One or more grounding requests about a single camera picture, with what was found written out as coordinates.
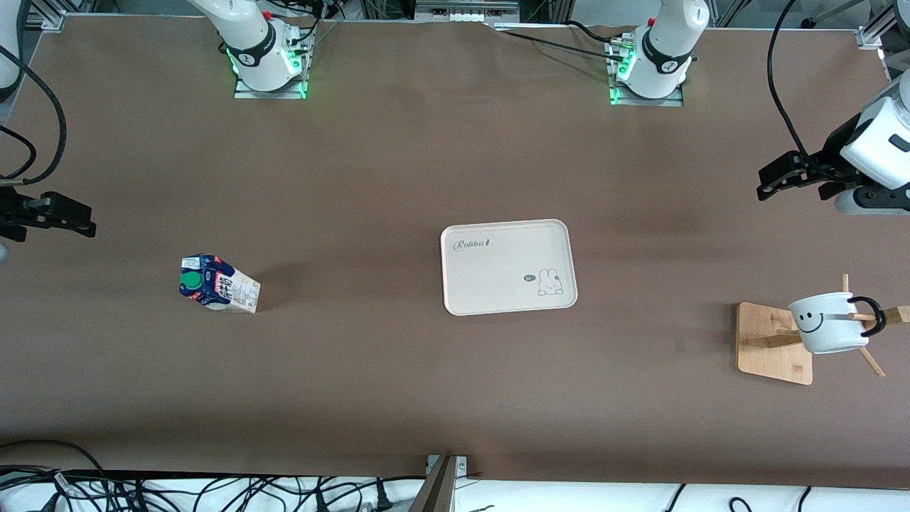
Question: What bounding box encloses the black tangled floor cable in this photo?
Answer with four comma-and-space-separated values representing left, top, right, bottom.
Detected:
0, 466, 427, 512

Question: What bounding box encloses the white smiley mug black handle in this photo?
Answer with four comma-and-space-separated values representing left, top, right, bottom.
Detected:
788, 292, 888, 356

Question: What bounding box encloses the thin black table cable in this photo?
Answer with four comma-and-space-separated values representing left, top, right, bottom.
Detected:
498, 28, 628, 62

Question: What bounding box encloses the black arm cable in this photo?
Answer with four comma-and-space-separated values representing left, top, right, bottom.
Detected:
0, 46, 69, 187
767, 0, 816, 163

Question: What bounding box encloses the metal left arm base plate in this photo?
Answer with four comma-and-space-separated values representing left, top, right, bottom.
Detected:
608, 39, 685, 108

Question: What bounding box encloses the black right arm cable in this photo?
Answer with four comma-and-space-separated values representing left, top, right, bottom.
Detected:
0, 46, 69, 187

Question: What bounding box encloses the cream rabbit print tray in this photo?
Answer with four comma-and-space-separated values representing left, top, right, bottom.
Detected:
439, 218, 578, 316

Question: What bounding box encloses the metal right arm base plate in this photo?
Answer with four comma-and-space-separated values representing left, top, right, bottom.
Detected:
233, 28, 309, 100

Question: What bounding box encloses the thick black table cable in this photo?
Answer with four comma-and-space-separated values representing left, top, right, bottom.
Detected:
565, 19, 626, 45

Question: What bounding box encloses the white power strip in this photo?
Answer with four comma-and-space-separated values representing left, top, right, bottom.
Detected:
414, 0, 521, 23

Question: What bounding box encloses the wooden cup rack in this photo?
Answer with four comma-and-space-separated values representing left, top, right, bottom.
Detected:
736, 274, 910, 386

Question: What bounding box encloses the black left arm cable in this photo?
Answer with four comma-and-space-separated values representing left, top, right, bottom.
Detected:
767, 0, 816, 163

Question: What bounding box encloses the aluminium frame post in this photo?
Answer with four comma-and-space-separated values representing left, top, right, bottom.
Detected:
407, 455, 469, 512

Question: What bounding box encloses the blue white milk carton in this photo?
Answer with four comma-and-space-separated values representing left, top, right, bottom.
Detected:
179, 254, 262, 314

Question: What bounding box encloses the black looped floor cable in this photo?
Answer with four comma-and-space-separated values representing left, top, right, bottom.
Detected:
0, 439, 109, 493

